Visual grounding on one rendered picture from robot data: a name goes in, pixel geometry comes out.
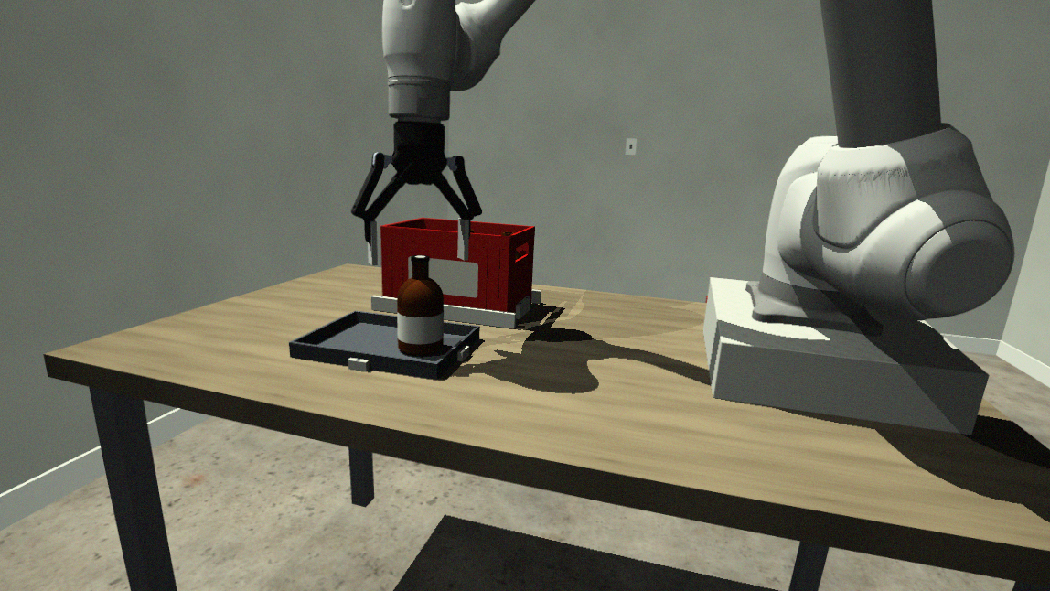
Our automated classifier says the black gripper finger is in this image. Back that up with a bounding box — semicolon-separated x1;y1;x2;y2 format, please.
426;156;482;261
351;153;419;265

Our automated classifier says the red crate with dividers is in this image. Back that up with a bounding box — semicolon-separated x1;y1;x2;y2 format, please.
380;218;533;313

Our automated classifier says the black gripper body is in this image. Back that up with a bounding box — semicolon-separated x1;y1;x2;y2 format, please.
392;120;447;185

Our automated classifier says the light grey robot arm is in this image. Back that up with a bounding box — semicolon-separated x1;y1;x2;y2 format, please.
382;0;1014;337

